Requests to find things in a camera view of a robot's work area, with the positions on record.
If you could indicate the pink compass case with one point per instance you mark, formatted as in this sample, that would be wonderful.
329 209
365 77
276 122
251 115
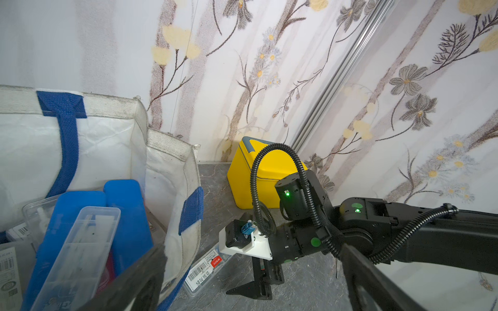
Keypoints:
108 274

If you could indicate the yellow storage box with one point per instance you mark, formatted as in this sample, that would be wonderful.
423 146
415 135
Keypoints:
274 167

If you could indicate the white canvas tote bag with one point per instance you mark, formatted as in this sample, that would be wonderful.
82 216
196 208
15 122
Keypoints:
110 139

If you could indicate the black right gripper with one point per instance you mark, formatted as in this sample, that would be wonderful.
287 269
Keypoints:
290 242

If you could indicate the red label clear case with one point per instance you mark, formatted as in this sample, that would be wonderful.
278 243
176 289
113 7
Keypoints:
76 273

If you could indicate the small blue clear case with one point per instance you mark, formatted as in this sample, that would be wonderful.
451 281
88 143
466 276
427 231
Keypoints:
204 270

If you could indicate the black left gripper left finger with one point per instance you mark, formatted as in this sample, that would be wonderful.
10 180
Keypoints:
137 288

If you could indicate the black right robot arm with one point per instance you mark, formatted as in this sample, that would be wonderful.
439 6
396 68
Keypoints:
379 230

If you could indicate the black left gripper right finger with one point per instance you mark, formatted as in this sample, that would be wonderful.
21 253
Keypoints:
370 289

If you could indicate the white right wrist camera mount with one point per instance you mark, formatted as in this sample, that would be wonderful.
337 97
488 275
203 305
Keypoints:
243 237

